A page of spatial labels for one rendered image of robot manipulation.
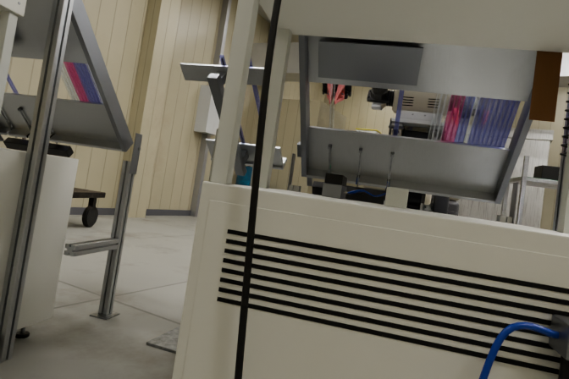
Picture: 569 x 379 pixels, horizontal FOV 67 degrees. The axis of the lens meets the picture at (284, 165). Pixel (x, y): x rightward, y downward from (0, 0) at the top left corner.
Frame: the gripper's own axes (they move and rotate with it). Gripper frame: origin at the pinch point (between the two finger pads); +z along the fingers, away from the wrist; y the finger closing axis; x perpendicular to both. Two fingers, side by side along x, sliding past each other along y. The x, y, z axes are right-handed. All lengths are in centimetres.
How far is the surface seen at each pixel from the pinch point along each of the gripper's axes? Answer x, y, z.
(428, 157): 17.5, 33.9, 3.1
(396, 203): -10, 24, 50
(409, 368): -20, 28, 91
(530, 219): 486, 252, -393
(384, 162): 21.6, 19.7, 3.6
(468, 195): 29, 49, 7
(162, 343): 63, -48, 69
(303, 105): -1.5, -8.7, 5.7
